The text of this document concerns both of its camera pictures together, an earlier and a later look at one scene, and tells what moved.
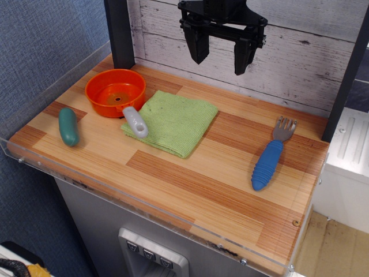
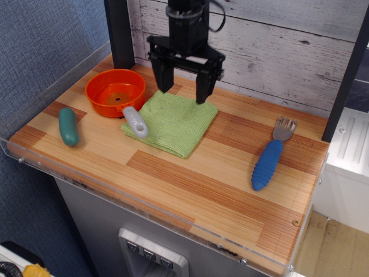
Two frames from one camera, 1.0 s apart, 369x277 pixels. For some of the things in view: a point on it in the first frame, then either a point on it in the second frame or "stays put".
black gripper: x=232 y=19 to x=187 y=47
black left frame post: x=120 y=32 stays put
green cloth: x=174 y=123 stays put
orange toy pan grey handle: x=116 y=92 stays put
